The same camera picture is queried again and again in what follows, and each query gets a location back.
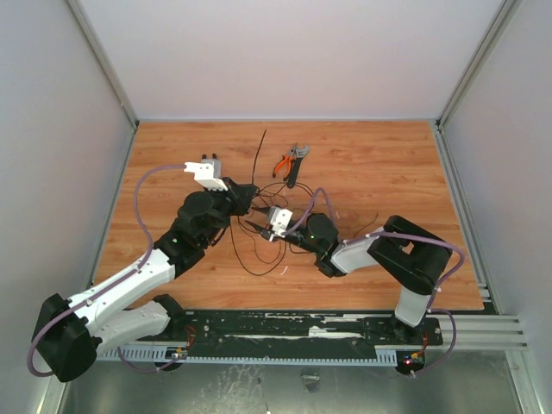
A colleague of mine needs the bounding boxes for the black adjustable wrench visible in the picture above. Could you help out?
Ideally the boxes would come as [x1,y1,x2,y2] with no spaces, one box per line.
[286,145,310,189]

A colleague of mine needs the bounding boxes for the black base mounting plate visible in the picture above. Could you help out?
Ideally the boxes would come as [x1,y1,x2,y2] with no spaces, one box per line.
[143,310,443,357]

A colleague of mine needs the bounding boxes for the black wire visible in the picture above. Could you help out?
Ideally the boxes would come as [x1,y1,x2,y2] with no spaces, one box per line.
[228,180,380,277]

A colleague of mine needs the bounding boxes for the left aluminium frame post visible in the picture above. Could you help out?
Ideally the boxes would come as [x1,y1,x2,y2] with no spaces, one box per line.
[64,0,140,131]

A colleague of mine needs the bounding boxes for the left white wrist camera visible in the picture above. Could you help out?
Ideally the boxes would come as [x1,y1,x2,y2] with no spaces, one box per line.
[184,158,228,191]

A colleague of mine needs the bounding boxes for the black zip tie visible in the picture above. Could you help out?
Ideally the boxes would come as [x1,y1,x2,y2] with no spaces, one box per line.
[249,129,267,187]

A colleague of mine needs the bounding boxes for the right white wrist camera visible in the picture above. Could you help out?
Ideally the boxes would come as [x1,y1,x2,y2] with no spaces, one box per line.
[267,206,292,237]

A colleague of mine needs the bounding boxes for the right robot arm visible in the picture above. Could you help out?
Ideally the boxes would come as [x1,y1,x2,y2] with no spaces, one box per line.
[248,206,453,343]

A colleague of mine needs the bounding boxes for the aluminium front rail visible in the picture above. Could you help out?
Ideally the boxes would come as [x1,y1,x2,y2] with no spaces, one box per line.
[54,308,530,351]

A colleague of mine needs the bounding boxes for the orange needle nose pliers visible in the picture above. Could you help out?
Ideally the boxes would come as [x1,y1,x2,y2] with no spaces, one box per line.
[272,145,297,182]

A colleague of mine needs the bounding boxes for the grey slotted cable duct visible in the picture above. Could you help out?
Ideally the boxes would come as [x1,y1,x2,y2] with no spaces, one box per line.
[98,342,398,367]

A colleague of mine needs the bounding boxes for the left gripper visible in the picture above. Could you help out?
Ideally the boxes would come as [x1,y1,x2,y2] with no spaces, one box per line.
[201,176,256,246]

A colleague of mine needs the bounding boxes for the right aluminium frame post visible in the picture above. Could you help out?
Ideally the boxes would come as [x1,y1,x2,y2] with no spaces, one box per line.
[435,0,522,133]

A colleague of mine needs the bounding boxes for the aluminium frame post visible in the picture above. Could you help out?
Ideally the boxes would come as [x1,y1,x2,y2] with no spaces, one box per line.
[64,0,140,131]
[435,0,522,133]

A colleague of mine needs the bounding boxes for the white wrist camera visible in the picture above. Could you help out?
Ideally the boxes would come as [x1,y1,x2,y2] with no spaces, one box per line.
[267,206,292,237]
[184,158,228,191]

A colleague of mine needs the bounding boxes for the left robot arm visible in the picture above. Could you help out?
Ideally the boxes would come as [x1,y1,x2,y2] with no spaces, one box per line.
[27,177,258,382]

